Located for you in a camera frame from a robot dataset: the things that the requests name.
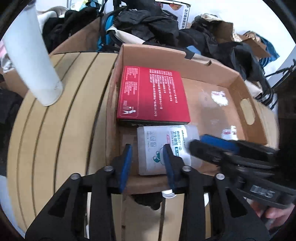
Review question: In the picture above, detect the round white tin jar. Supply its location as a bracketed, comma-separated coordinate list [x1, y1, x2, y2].
[162, 189, 176, 199]

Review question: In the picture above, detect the black camera tripod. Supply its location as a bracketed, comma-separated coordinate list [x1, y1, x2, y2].
[255, 58, 295, 110]

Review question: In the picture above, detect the red flat box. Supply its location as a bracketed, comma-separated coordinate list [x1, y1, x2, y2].
[116, 66, 191, 126]

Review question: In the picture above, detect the brown cardboard box right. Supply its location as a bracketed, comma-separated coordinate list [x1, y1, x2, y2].
[210, 21, 271, 59]

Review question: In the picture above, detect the white cotton swab pack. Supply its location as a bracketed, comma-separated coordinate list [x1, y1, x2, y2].
[137, 125, 203, 176]

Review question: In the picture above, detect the open cardboard tray box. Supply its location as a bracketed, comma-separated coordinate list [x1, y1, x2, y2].
[105, 43, 280, 194]

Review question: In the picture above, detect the blue bag with basket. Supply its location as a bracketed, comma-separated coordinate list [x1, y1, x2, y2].
[244, 31, 280, 68]

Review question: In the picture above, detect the black clothes pile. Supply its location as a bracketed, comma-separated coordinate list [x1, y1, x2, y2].
[42, 1, 265, 81]

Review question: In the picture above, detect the white tall thermos bottle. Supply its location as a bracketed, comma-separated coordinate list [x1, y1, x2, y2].
[4, 3, 63, 106]

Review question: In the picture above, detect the cardboard box behind table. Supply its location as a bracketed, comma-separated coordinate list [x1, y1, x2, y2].
[49, 17, 121, 55]

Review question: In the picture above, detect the person's right hand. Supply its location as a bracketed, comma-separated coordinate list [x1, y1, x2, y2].
[249, 200, 295, 230]

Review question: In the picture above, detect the white printed product box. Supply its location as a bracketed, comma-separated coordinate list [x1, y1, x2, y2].
[156, 1, 191, 30]

